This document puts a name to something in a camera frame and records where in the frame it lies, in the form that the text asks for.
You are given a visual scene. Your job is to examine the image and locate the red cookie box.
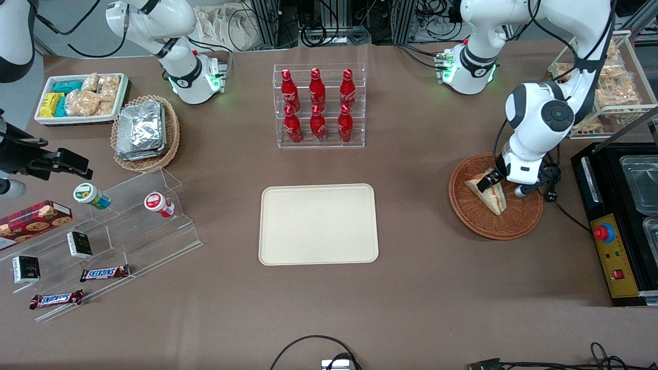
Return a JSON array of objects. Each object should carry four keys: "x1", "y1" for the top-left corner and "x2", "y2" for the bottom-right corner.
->
[{"x1": 0, "y1": 200, "x2": 73, "y2": 251}]

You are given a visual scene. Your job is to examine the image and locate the round brown wicker basket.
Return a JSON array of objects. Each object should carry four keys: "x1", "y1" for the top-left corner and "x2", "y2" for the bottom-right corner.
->
[{"x1": 449, "y1": 153, "x2": 544, "y2": 241}]

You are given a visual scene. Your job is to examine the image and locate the black power cable with plug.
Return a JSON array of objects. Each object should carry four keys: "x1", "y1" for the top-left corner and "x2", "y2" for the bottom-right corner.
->
[{"x1": 542, "y1": 162, "x2": 592, "y2": 233}]

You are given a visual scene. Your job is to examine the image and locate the white wire rack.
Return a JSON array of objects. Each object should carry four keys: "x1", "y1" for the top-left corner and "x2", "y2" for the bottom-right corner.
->
[{"x1": 547, "y1": 30, "x2": 658, "y2": 140}]

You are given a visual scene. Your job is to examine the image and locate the coiled black cable bundle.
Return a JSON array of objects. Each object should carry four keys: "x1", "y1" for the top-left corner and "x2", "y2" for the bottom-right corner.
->
[{"x1": 301, "y1": 22, "x2": 372, "y2": 48}]

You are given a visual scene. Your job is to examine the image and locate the oval tan wicker basket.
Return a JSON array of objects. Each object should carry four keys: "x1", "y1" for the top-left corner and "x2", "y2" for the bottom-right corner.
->
[{"x1": 111, "y1": 95, "x2": 180, "y2": 173}]

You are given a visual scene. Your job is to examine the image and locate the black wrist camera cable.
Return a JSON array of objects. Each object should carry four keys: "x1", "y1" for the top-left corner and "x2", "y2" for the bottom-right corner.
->
[{"x1": 492, "y1": 118, "x2": 510, "y2": 171}]

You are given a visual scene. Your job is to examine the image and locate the thin black tangled cable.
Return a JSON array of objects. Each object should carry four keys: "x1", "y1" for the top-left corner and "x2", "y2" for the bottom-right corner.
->
[{"x1": 501, "y1": 342, "x2": 658, "y2": 370}]

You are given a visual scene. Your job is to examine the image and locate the triangle sandwich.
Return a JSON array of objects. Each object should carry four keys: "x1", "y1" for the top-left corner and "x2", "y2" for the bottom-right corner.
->
[{"x1": 464, "y1": 172, "x2": 508, "y2": 216}]

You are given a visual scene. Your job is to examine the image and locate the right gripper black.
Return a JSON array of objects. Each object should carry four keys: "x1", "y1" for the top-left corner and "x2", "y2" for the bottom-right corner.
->
[{"x1": 0, "y1": 109, "x2": 94, "y2": 179}]

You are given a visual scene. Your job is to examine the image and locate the silver foil container stack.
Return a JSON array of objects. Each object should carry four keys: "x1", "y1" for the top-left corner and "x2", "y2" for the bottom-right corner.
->
[{"x1": 116, "y1": 100, "x2": 168, "y2": 162}]

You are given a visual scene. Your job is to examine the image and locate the red-lid white cup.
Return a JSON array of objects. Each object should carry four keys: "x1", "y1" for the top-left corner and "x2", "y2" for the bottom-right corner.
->
[{"x1": 144, "y1": 191, "x2": 176, "y2": 218}]

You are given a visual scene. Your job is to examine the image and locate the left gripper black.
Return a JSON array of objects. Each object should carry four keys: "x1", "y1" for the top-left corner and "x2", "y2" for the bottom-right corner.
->
[{"x1": 477, "y1": 163, "x2": 562, "y2": 192}]

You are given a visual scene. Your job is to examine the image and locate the small black box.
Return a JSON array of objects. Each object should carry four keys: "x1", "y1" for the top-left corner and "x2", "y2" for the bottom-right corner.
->
[
  {"x1": 67, "y1": 231, "x2": 94, "y2": 259},
  {"x1": 12, "y1": 255, "x2": 41, "y2": 285}
]

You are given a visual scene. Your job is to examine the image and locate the clear acrylic stepped display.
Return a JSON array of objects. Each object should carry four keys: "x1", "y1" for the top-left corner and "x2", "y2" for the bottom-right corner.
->
[{"x1": 0, "y1": 167, "x2": 203, "y2": 323}]

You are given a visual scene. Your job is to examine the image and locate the brown Snickers bar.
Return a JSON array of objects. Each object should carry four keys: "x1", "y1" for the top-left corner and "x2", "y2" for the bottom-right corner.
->
[
  {"x1": 80, "y1": 264, "x2": 131, "y2": 283},
  {"x1": 29, "y1": 289, "x2": 84, "y2": 310}
]

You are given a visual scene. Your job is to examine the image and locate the yellow snack packet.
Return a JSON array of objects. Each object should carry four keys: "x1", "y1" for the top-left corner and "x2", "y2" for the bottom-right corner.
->
[{"x1": 40, "y1": 92, "x2": 65, "y2": 118}]

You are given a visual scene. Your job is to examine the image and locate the black sealing machine yellow panel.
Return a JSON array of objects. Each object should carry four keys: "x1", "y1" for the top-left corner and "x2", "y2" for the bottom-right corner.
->
[{"x1": 571, "y1": 105, "x2": 658, "y2": 307}]

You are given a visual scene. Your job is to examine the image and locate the black looped cable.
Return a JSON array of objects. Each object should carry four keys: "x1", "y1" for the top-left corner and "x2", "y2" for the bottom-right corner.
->
[{"x1": 270, "y1": 335, "x2": 363, "y2": 370}]

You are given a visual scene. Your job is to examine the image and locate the beige plastic tray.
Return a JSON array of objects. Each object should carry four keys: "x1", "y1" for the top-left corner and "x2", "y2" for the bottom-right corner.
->
[{"x1": 259, "y1": 183, "x2": 379, "y2": 266}]

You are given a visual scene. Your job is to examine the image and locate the red cola bottle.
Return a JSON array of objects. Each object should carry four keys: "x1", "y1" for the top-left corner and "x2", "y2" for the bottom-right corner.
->
[
  {"x1": 310, "y1": 105, "x2": 327, "y2": 143},
  {"x1": 309, "y1": 68, "x2": 326, "y2": 109},
  {"x1": 337, "y1": 104, "x2": 354, "y2": 144},
  {"x1": 280, "y1": 69, "x2": 301, "y2": 111},
  {"x1": 284, "y1": 105, "x2": 303, "y2": 144},
  {"x1": 340, "y1": 68, "x2": 357, "y2": 108}
]

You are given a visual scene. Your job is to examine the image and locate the clear acrylic bottle rack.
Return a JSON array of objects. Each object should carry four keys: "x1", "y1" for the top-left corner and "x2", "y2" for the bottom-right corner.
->
[{"x1": 273, "y1": 63, "x2": 367, "y2": 150}]

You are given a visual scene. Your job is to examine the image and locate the white rectangular bin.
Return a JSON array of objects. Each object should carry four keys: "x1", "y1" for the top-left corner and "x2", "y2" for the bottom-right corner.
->
[{"x1": 34, "y1": 73, "x2": 129, "y2": 126}]

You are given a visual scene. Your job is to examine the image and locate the clear plastic container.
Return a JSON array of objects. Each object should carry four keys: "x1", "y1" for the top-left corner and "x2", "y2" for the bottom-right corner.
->
[
  {"x1": 619, "y1": 155, "x2": 658, "y2": 215},
  {"x1": 643, "y1": 216, "x2": 658, "y2": 252}
]

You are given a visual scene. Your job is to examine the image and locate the green-lid white cup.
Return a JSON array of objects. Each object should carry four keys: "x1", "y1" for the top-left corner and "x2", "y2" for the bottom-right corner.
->
[{"x1": 73, "y1": 182, "x2": 112, "y2": 210}]

